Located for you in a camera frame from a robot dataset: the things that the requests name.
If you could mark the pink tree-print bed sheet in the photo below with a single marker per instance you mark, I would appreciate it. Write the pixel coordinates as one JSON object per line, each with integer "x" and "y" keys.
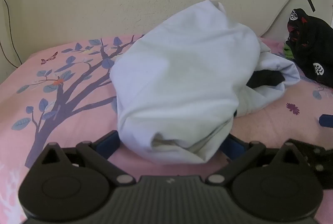
{"x": 78, "y": 99}

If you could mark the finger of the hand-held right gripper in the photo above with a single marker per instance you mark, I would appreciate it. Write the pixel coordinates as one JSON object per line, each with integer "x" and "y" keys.
{"x": 327, "y": 121}
{"x": 316, "y": 159}

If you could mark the black skull-print garment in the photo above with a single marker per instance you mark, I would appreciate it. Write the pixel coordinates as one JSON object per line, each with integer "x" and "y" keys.
{"x": 309, "y": 49}

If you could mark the green cloth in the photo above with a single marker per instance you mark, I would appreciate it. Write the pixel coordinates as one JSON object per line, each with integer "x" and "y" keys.
{"x": 288, "y": 53}

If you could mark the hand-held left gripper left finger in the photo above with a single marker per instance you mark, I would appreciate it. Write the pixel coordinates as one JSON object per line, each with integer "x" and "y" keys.
{"x": 109, "y": 144}

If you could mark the white garment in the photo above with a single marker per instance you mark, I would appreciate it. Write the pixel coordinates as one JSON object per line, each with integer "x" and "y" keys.
{"x": 182, "y": 78}

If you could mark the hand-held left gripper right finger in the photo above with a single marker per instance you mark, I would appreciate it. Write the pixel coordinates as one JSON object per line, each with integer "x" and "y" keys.
{"x": 232, "y": 147}

